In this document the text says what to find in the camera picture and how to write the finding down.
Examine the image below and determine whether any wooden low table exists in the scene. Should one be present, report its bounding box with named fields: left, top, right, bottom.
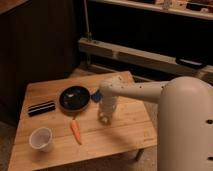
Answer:
left=8, top=74, right=157, bottom=171

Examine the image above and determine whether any wooden shelf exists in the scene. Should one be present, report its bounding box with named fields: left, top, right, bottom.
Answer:
left=89, top=0, right=213, bottom=21

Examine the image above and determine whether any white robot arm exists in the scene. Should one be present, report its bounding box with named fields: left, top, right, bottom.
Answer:
left=99, top=75, right=213, bottom=171

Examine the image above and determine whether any metal pole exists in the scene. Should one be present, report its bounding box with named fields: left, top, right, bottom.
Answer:
left=83, top=0, right=92, bottom=41

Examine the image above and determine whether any black round plate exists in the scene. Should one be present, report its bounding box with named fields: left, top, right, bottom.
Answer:
left=59, top=86, right=90, bottom=111

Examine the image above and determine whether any black handle on bench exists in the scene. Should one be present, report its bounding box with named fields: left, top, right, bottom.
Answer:
left=175, top=58, right=207, bottom=69

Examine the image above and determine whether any blue sponge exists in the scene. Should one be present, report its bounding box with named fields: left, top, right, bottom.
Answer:
left=91, top=90, right=102, bottom=103

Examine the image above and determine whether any orange carrot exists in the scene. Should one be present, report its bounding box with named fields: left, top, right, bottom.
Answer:
left=71, top=119, right=82, bottom=145

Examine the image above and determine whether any wooden bench beam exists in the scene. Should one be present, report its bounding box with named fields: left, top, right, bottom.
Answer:
left=78, top=38, right=213, bottom=84

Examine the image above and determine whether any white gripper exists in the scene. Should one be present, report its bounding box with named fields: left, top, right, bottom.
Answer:
left=100, top=96, right=117, bottom=115

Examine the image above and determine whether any white paper cup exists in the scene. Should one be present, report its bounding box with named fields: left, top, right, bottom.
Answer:
left=29, top=127, right=53, bottom=152

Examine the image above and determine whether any clear yellow plastic bottle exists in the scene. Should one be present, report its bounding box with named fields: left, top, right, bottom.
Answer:
left=98, top=112, right=112, bottom=125

